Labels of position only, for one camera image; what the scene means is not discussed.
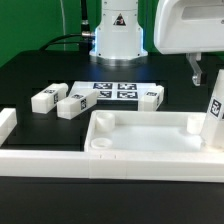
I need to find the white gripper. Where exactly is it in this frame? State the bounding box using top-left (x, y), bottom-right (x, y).
top-left (154, 0), bottom-right (224, 86)

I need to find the white desk top tray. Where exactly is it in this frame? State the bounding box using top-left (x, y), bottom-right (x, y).
top-left (84, 110), bottom-right (224, 154)

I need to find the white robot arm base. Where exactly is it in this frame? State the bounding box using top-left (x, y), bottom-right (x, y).
top-left (89, 0), bottom-right (148, 66)

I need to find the white front fence bar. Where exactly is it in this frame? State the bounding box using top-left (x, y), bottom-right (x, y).
top-left (0, 150), bottom-right (224, 183)

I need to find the white left fence block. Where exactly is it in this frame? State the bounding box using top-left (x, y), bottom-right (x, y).
top-left (0, 108), bottom-right (17, 146)

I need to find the white marker base plate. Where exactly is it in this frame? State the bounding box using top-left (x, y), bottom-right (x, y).
top-left (69, 81), bottom-right (156, 101)

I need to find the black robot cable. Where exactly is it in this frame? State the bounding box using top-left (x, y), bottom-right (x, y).
top-left (39, 0), bottom-right (98, 52)

